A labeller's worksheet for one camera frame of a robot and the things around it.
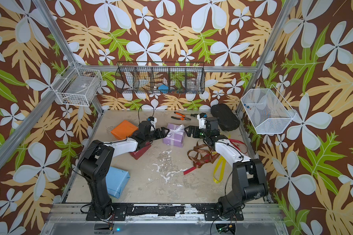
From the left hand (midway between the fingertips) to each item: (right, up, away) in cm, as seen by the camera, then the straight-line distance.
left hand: (166, 129), depth 95 cm
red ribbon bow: (+27, -19, 0) cm, 33 cm away
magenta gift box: (-17, -16, -6) cm, 24 cm away
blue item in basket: (-2, +26, -1) cm, 26 cm away
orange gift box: (-30, -1, +7) cm, 31 cm away
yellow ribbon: (+37, -22, -4) cm, 43 cm away
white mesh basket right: (+60, +10, -13) cm, 62 cm away
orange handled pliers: (+12, +8, +20) cm, 25 cm away
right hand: (+15, 0, -6) cm, 16 cm away
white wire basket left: (-52, +26, -9) cm, 59 cm away
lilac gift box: (+7, -7, 0) cm, 11 cm away
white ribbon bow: (+3, -2, +3) cm, 5 cm away
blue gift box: (-26, -26, -17) cm, 41 cm away
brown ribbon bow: (+23, -17, 0) cm, 29 cm away
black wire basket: (+12, +35, +4) cm, 37 cm away
